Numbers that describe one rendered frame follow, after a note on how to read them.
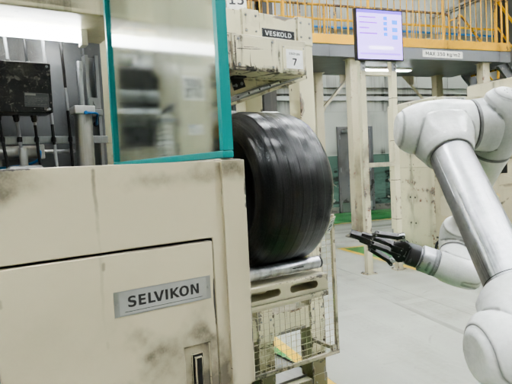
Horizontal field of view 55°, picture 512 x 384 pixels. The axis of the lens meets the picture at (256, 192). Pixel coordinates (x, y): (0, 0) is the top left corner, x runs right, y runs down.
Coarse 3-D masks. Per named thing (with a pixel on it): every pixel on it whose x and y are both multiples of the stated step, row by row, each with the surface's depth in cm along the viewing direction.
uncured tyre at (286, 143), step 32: (256, 128) 160; (288, 128) 164; (256, 160) 156; (288, 160) 155; (320, 160) 162; (256, 192) 156; (288, 192) 153; (320, 192) 160; (256, 224) 158; (288, 224) 156; (320, 224) 164; (256, 256) 163; (288, 256) 167
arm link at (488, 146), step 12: (492, 96) 123; (504, 96) 122; (480, 108) 123; (492, 108) 123; (504, 108) 121; (480, 120) 122; (492, 120) 122; (504, 120) 123; (480, 132) 123; (492, 132) 123; (504, 132) 124; (480, 144) 125; (492, 144) 126; (504, 144) 127; (480, 156) 132; (492, 156) 130; (504, 156) 130
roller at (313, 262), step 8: (312, 256) 177; (272, 264) 166; (280, 264) 168; (288, 264) 169; (296, 264) 170; (304, 264) 172; (312, 264) 174; (320, 264) 176; (256, 272) 161; (264, 272) 163; (272, 272) 165; (280, 272) 167; (288, 272) 169
